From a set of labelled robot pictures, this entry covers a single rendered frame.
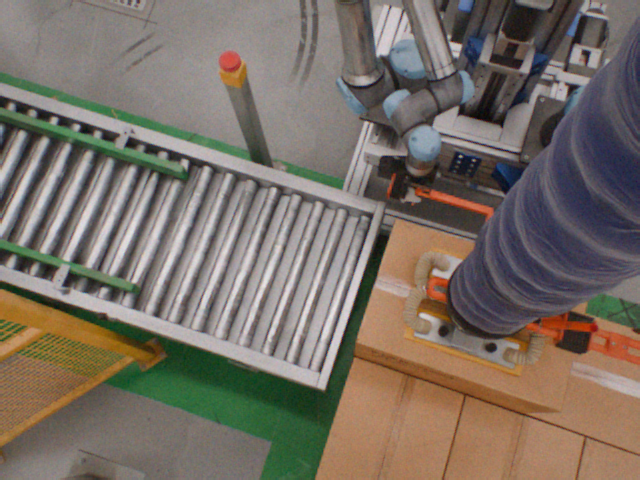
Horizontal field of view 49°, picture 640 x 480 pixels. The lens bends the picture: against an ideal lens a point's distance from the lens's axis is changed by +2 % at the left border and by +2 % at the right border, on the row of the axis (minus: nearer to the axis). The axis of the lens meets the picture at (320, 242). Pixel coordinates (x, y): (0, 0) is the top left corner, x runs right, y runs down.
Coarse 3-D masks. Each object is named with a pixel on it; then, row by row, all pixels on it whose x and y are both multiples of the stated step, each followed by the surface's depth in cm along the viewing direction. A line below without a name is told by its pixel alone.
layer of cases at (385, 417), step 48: (384, 384) 235; (432, 384) 235; (576, 384) 233; (624, 384) 233; (336, 432) 232; (384, 432) 231; (432, 432) 231; (480, 432) 230; (528, 432) 230; (576, 432) 230; (624, 432) 229
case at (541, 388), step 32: (384, 256) 206; (416, 256) 205; (384, 288) 203; (384, 320) 201; (384, 352) 199; (416, 352) 198; (544, 352) 197; (448, 384) 224; (480, 384) 195; (512, 384) 195; (544, 384) 195
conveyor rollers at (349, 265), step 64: (0, 128) 265; (0, 192) 260; (128, 192) 258; (192, 192) 256; (256, 192) 257; (64, 256) 251; (128, 256) 253; (192, 256) 249; (256, 256) 250; (320, 256) 248; (192, 320) 244; (256, 320) 243
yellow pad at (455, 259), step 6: (444, 252) 203; (450, 252) 203; (450, 258) 202; (456, 258) 202; (462, 258) 203; (456, 264) 202; (432, 270) 202; (438, 270) 202; (450, 270) 201; (432, 276) 202; (438, 276) 201; (444, 276) 201
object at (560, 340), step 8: (568, 312) 184; (568, 320) 184; (576, 320) 184; (584, 320) 184; (592, 320) 184; (560, 328) 184; (560, 336) 182; (568, 336) 183; (576, 336) 183; (584, 336) 183; (592, 336) 182; (560, 344) 182; (568, 344) 182; (576, 344) 183; (584, 344) 183; (576, 352) 185; (584, 352) 182
